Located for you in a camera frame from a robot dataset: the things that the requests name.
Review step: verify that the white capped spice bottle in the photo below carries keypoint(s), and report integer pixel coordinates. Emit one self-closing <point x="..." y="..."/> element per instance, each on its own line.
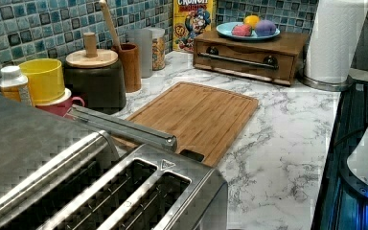
<point x="14" y="85"/>

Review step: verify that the yellow plastic cup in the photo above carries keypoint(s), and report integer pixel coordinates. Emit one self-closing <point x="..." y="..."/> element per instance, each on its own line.
<point x="45" y="78"/>

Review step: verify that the silver paper towel base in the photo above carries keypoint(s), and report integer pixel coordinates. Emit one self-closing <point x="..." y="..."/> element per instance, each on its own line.
<point x="326" y="86"/>

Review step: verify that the yellow cereal box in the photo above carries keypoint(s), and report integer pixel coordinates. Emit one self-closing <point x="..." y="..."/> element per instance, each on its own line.
<point x="190" y="19"/>

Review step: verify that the light blue plate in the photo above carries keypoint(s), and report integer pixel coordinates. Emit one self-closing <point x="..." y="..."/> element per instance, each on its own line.
<point x="226" y="29"/>

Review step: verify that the red toy fruit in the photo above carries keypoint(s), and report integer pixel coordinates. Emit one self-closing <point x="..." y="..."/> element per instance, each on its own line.
<point x="242" y="30"/>

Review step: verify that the yellow toy fruit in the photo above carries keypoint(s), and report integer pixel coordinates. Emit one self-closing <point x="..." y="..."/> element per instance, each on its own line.
<point x="251" y="20"/>

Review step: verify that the white paper towel roll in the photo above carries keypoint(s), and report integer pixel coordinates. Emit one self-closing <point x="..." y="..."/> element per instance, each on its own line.
<point x="334" y="38"/>

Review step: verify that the red mug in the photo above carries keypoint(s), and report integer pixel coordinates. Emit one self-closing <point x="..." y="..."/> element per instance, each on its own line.
<point x="61" y="105"/>

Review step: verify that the silver slot toaster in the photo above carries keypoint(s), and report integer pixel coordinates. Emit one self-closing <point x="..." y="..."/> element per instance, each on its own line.
<point x="88" y="186"/>

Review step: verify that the wooden spoon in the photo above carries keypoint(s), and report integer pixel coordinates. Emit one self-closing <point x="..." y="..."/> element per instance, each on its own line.
<point x="110" y="25"/>

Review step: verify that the clear cereal jar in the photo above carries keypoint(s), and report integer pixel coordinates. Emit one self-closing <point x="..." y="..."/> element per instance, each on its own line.
<point x="154" y="49"/>

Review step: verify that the wooden drawer box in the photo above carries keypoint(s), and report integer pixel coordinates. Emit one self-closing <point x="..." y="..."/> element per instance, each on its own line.
<point x="275" y="60"/>

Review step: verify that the purple toy fruit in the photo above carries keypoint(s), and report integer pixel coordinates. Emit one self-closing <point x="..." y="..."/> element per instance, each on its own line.
<point x="265" y="28"/>

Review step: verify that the bamboo cutting board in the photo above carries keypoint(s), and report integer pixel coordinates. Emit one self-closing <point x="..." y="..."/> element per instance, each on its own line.
<point x="204" y="119"/>

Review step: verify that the brown wooden utensil holder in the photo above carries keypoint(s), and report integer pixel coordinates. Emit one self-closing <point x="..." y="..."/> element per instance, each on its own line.
<point x="129" y="56"/>

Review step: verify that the dark pot wooden lid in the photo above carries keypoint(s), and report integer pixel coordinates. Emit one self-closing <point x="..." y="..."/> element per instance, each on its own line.
<point x="97" y="76"/>

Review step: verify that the grey plastic cup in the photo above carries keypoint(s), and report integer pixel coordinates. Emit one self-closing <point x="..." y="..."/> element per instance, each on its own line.
<point x="143" y="39"/>

